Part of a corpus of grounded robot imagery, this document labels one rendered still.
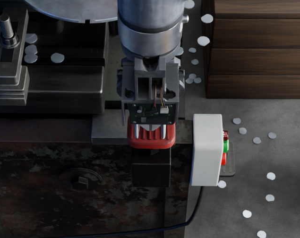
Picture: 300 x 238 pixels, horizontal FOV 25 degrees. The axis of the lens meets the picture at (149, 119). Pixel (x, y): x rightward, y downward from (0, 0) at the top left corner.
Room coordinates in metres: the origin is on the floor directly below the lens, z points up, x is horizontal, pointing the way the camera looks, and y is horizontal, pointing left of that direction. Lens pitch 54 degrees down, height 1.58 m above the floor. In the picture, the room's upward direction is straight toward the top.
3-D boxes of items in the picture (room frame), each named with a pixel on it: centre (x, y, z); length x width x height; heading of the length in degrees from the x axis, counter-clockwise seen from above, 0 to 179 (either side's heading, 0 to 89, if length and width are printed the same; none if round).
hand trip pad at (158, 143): (0.58, 0.00, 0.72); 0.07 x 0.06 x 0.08; 89
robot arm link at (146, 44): (0.55, 0.00, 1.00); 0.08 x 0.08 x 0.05
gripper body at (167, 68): (0.55, 0.00, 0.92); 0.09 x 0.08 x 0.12; 179
